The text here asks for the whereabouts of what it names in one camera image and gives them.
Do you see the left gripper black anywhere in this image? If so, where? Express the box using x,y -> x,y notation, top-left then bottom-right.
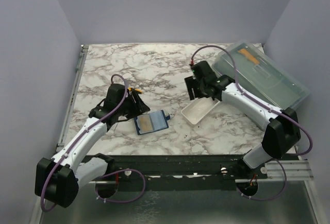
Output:
118,91 -> 151,119

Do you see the black mounting rail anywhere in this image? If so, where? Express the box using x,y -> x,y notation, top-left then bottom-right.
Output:
98,154 -> 267,192

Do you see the gold credit card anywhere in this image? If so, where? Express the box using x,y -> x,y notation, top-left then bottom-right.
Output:
137,115 -> 154,133

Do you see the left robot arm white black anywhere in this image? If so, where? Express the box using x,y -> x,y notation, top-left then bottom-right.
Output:
35,83 -> 150,208

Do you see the white plastic tray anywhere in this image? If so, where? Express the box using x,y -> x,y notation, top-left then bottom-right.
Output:
181,98 -> 220,126

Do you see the aluminium extrusion rail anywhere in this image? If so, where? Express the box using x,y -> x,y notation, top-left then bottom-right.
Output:
38,159 -> 314,183

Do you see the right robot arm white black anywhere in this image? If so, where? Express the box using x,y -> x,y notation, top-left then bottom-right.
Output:
185,61 -> 301,179

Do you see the orange item inside box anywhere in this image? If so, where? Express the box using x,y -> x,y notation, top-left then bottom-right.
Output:
238,48 -> 260,65

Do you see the yellow black handled screwdriver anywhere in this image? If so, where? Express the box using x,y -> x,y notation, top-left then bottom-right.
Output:
128,87 -> 142,94

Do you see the grey lidded storage box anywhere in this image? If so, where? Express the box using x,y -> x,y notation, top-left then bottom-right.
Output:
227,41 -> 310,110

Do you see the blue leather card holder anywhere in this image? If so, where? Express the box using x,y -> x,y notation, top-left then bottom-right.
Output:
134,110 -> 171,135

